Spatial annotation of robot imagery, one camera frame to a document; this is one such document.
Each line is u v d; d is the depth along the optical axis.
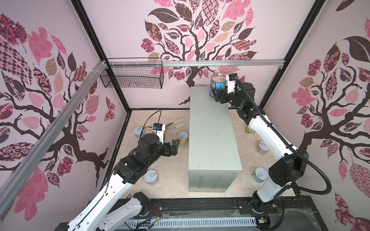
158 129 0.57
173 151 0.60
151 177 0.79
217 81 0.71
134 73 0.95
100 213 0.39
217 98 0.71
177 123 1.10
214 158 0.55
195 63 0.95
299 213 0.73
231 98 0.66
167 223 0.70
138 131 1.00
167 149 0.59
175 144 0.59
